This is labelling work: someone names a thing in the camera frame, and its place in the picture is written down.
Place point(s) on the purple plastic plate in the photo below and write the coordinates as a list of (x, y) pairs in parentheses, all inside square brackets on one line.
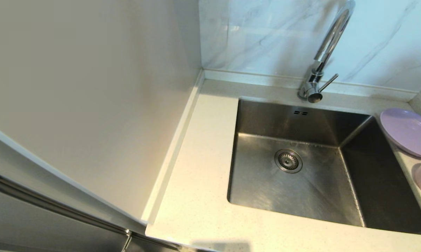
[(409, 131)]

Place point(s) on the stainless steel sink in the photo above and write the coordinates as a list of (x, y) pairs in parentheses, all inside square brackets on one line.
[(266, 189)]

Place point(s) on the round metal drain strainer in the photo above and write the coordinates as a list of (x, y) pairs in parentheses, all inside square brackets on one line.
[(288, 161)]

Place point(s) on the chrome gooseneck faucet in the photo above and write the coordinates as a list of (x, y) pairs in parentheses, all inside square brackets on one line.
[(313, 87)]

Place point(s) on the white tall cabinet panel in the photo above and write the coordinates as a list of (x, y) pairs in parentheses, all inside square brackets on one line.
[(91, 105)]

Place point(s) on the stainless steel appliance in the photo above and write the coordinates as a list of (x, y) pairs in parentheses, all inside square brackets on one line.
[(21, 224)]

